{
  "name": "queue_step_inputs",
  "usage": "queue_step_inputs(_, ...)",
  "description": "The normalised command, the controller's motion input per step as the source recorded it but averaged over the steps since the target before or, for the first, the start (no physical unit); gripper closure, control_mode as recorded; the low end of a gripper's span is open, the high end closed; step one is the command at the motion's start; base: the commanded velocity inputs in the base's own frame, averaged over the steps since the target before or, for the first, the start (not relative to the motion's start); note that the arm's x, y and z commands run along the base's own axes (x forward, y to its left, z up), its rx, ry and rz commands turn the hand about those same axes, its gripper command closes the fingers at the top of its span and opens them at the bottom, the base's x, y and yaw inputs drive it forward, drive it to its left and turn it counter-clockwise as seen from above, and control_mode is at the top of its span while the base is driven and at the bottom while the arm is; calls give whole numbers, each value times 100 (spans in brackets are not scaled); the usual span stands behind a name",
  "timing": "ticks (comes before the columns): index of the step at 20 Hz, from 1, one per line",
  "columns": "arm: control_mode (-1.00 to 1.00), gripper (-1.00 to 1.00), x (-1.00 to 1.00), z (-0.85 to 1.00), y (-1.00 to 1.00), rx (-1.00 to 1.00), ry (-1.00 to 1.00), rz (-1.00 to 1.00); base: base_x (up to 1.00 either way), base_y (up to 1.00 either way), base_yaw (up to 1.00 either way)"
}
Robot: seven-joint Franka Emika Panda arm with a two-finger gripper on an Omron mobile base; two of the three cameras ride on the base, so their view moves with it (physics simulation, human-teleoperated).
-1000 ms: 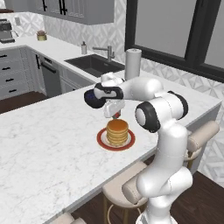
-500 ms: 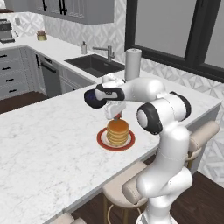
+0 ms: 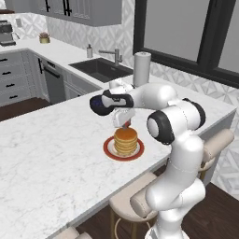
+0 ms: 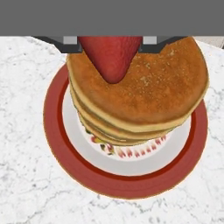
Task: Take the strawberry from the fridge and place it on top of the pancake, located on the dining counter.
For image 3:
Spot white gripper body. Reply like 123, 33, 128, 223
112, 107, 135, 129

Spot golden pancake stack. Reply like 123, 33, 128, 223
113, 126, 138, 157

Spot red rimmed plate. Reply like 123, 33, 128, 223
103, 135, 146, 162

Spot dark sink basin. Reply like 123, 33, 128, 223
68, 57, 134, 84

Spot white paper towel roll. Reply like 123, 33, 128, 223
133, 50, 152, 89

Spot grey sink base cupboards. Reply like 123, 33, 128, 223
63, 70, 101, 101

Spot steel sink tap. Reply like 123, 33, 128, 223
98, 48, 123, 67

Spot grey soap dispenser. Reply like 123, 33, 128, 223
86, 43, 94, 60

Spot steel dishwasher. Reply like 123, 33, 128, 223
41, 59, 67, 105

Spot beige cushioned bar stool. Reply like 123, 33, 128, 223
51, 226, 93, 239
108, 171, 161, 239
198, 128, 235, 182

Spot black framed window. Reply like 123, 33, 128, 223
133, 0, 239, 90

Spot grey drawer cabinet run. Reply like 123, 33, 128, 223
0, 49, 43, 107

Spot steel coffee machine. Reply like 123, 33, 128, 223
0, 20, 18, 48

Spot grey wall cupboards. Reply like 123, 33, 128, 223
4, 0, 123, 28

